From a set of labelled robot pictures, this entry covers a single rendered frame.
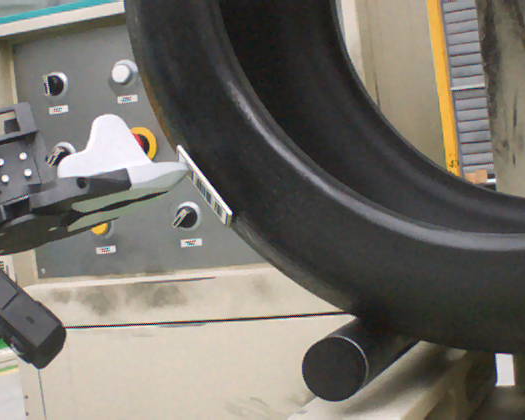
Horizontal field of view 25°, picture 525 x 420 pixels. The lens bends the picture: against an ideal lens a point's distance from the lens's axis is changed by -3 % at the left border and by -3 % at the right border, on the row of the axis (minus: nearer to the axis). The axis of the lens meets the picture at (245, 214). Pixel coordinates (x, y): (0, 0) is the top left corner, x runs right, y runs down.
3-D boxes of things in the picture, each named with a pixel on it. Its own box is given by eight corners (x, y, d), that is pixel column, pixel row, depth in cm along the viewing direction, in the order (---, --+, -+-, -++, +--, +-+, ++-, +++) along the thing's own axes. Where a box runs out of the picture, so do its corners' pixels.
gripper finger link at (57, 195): (129, 158, 77) (0, 192, 74) (136, 180, 77) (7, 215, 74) (119, 183, 82) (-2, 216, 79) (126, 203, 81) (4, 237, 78)
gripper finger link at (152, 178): (173, 90, 81) (44, 123, 78) (201, 169, 80) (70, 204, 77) (165, 108, 84) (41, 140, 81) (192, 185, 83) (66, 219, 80)
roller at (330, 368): (431, 260, 111) (473, 278, 110) (414, 303, 112) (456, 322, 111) (313, 327, 79) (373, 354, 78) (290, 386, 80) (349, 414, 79)
